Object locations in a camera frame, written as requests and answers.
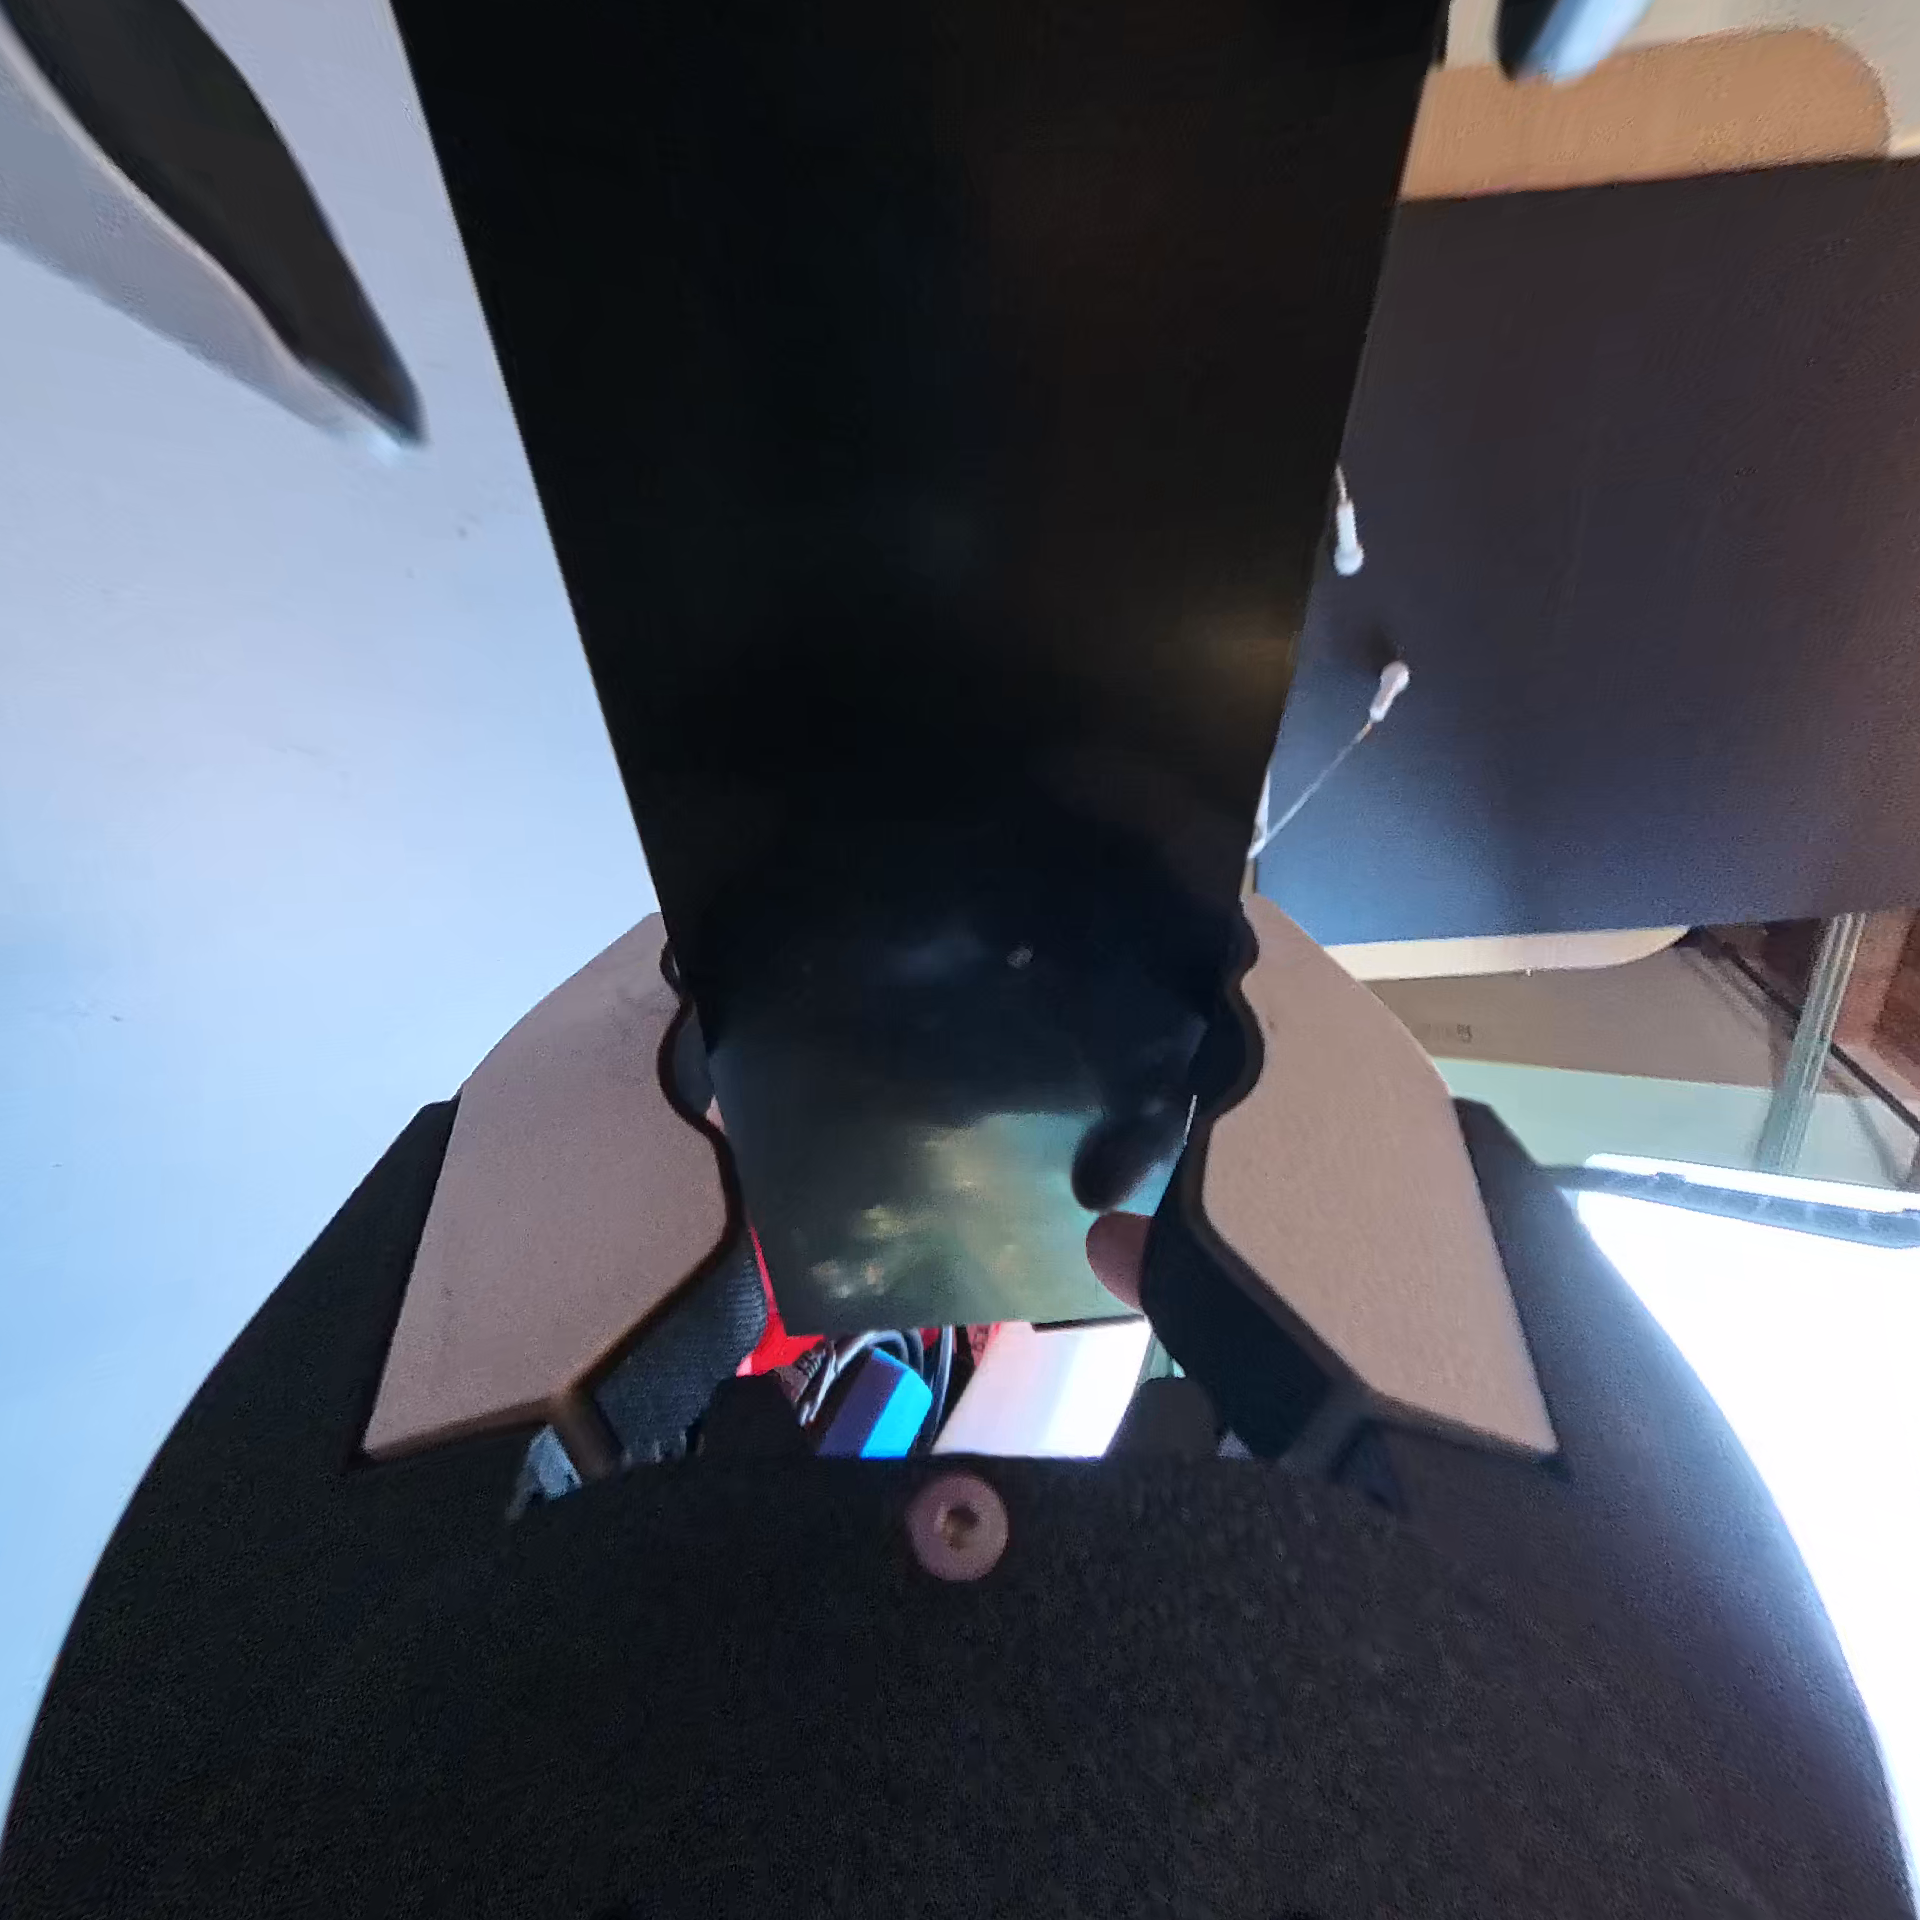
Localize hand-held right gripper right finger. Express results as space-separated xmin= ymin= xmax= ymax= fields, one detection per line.
xmin=1141 ymin=896 xmax=1560 ymax=1466

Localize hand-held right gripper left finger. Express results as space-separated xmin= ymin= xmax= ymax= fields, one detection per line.
xmin=363 ymin=913 xmax=771 ymax=1480

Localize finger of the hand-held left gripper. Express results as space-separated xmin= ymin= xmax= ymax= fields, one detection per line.
xmin=0 ymin=0 xmax=432 ymax=454
xmin=1498 ymin=0 xmax=1652 ymax=88

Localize red plastic bin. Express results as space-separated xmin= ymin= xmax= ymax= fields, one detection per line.
xmin=743 ymin=1236 xmax=992 ymax=1384

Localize dark metal plate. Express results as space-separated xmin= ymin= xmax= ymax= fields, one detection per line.
xmin=392 ymin=0 xmax=1455 ymax=1340

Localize dark blue pouch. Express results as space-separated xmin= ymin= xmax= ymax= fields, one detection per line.
xmin=817 ymin=1347 xmax=935 ymax=1460

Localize black wood-framed board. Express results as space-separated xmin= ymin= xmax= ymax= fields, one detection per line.
xmin=1249 ymin=28 xmax=1920 ymax=988

